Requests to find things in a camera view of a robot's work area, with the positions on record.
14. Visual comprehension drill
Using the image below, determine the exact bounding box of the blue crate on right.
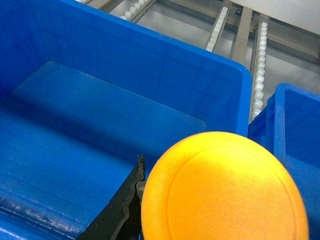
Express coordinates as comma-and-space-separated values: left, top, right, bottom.
248, 83, 320, 240

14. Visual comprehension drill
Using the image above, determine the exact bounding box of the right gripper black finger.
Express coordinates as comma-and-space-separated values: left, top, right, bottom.
77, 155, 146, 240

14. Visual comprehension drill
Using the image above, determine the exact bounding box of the yellow mushroom push button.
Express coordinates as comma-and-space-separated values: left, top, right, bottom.
141, 132, 310, 240

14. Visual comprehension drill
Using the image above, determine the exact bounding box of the white roller track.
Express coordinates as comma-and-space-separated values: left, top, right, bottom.
205, 6, 229, 53
249, 21, 268, 123

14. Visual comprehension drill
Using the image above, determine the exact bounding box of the metal roller rack frame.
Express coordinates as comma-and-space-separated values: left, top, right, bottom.
74, 0, 320, 76

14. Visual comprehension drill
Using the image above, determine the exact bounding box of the large blue plastic crate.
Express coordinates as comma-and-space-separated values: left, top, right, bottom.
0, 0, 251, 240

